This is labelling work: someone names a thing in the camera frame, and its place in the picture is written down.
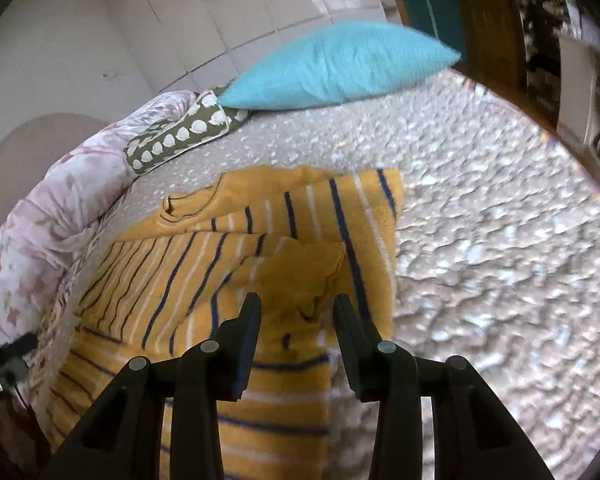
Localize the pink floral duvet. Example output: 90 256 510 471
0 90 198 361

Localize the olive bolster pillow white print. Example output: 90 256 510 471
122 87 251 177

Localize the cluttered white shelf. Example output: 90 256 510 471
512 0 600 183

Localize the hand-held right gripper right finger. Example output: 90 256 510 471
332 294 556 480

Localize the white wardrobe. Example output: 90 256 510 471
102 0 398 98

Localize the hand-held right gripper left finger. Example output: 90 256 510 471
40 292 262 480

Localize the wooden door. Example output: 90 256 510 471
452 0 561 126

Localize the beige spotted bedsheet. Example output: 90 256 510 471
100 67 600 480

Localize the yellow striped sweater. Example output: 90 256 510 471
45 164 406 480

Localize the geometric patterned blanket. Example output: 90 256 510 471
27 195 131 411

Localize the teal pillow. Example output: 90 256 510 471
220 21 462 111

